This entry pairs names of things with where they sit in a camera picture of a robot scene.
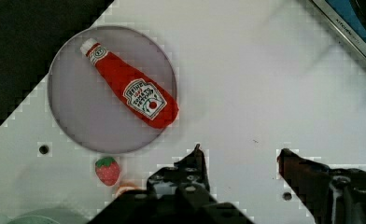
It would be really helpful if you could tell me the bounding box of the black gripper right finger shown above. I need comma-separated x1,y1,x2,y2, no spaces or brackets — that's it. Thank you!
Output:
277,148,366,224

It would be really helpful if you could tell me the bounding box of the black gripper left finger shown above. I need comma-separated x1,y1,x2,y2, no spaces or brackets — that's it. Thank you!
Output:
147,144,210,198

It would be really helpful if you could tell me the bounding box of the toy orange slice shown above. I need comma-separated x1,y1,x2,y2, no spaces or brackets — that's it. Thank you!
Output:
115,182,139,198

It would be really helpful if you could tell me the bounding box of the red plush ketchup bottle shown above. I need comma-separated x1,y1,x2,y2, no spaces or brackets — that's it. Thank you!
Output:
80,38,179,129

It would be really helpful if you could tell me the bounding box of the toy strawberry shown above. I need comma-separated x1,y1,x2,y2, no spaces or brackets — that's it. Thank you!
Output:
95,157,120,186

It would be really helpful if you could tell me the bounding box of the grey round plate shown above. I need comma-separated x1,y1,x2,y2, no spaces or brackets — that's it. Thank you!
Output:
47,25,178,155

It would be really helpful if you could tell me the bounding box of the green perforated colander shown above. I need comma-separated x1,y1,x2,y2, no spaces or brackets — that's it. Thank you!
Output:
0,208,89,224

